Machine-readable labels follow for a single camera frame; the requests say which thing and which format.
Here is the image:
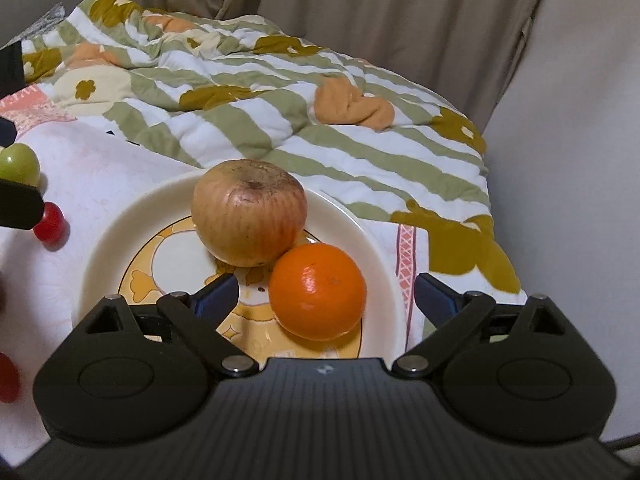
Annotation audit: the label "green apple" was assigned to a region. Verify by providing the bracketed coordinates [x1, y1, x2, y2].
[0, 143, 40, 188]

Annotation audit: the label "red cherry tomato back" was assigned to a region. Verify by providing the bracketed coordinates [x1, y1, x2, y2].
[32, 202, 65, 244]

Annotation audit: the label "red cherry tomato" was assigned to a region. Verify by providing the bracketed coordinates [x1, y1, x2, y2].
[32, 202, 65, 244]
[0, 353, 21, 403]

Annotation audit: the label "large red-yellow apple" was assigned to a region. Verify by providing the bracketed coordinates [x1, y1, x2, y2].
[191, 159, 308, 268]

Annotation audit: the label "large orange front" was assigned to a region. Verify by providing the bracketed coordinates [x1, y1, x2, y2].
[268, 243, 367, 341]

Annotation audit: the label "red cherry tomato front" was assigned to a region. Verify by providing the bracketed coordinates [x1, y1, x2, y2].
[0, 353, 21, 403]

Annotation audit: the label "dark grey laptop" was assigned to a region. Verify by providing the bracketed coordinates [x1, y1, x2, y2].
[0, 41, 26, 99]

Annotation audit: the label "cream plate with cartoon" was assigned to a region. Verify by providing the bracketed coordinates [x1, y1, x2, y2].
[72, 172, 407, 363]

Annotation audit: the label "grey patterned pillow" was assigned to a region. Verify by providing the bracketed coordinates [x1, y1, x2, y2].
[10, 2, 66, 44]

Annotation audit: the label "green striped floral duvet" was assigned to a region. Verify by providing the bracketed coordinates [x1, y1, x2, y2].
[21, 0, 524, 302]

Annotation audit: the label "beige curtains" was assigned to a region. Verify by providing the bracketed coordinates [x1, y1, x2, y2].
[134, 0, 540, 127]

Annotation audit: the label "black cable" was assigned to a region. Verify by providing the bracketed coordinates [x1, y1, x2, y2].
[598, 431, 640, 453]

